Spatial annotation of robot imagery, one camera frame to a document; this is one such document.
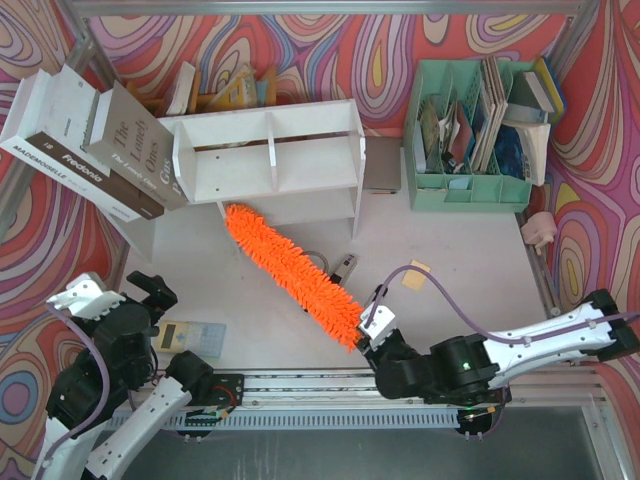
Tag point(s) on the clear tape roll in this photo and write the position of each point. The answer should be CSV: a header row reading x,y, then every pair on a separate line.
x,y
323,261

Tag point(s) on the pink piggy figurine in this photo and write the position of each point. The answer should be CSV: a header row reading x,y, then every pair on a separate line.
x,y
539,230

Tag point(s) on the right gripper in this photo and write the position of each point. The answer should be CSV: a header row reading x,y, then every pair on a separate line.
x,y
378,354

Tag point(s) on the mint green desk organizer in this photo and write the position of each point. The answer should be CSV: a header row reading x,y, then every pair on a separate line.
x,y
451,136

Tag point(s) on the yellow sticky note pad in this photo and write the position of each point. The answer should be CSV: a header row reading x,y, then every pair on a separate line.
x,y
413,279

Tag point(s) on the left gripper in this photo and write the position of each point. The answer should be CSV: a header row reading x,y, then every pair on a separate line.
x,y
151,288

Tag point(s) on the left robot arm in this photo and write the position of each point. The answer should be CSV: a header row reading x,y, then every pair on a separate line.
x,y
83,400

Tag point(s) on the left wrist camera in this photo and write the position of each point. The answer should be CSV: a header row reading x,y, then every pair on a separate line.
x,y
86,297

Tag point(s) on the black grey stapler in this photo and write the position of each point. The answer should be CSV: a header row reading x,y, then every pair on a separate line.
x,y
344,270

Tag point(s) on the yellow grey calculator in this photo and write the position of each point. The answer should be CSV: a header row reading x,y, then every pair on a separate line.
x,y
203,339

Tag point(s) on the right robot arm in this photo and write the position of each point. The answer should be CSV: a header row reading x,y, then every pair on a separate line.
x,y
477,368

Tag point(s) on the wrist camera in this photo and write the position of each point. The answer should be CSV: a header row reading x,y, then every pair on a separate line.
x,y
86,297
377,324

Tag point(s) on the white wooden bookshelf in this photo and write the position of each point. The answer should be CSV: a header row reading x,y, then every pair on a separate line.
x,y
293,164

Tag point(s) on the large grey white book stack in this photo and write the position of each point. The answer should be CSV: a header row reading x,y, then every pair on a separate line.
x,y
106,147

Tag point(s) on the orange microfiber duster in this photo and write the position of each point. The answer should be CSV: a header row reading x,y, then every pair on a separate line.
x,y
329,304

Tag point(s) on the small books behind shelf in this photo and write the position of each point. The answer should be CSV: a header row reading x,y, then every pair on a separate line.
x,y
242,91

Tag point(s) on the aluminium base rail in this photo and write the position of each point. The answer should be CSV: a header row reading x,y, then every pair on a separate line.
x,y
316,389

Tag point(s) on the grey notebook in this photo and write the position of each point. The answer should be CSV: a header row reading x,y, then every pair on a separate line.
x,y
383,164

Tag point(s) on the white books beside organizer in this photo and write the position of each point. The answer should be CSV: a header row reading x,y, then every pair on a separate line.
x,y
536,104

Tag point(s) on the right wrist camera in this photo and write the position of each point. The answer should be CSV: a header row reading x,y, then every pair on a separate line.
x,y
377,324

